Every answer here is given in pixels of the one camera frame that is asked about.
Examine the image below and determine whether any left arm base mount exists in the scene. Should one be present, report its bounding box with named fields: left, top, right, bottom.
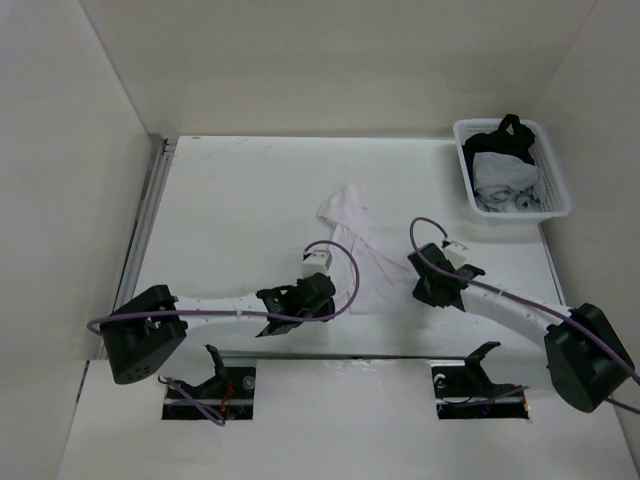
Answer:
left=158, top=344, right=257, bottom=426

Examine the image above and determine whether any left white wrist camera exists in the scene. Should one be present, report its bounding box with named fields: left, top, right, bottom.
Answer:
left=301, top=249, right=333, bottom=278

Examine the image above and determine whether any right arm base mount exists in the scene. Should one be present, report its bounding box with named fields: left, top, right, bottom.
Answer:
left=431, top=341, right=529, bottom=420

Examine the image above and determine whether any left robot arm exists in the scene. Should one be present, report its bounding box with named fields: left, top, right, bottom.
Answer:
left=87, top=273, right=336, bottom=385

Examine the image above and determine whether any grey tank top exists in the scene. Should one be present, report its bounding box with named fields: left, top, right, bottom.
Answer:
left=472, top=152, right=546, bottom=213

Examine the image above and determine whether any white tank top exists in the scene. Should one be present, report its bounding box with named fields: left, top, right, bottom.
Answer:
left=316, top=184, right=415, bottom=315

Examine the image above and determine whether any aluminium table frame rail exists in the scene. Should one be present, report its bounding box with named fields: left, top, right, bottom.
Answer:
left=113, top=134, right=178, bottom=308

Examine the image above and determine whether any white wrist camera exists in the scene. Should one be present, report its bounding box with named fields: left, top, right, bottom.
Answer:
left=442, top=240, right=468, bottom=270
left=301, top=249, right=333, bottom=278

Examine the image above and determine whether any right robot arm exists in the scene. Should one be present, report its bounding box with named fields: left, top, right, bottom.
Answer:
left=408, top=243, right=635, bottom=413

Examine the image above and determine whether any white plastic basket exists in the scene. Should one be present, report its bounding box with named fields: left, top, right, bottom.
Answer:
left=452, top=118, right=571, bottom=225

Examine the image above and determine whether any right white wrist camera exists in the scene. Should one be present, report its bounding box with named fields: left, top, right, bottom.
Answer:
left=442, top=240, right=468, bottom=270

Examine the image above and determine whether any black tank top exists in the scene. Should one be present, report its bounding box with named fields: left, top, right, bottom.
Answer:
left=462, top=114, right=536, bottom=169

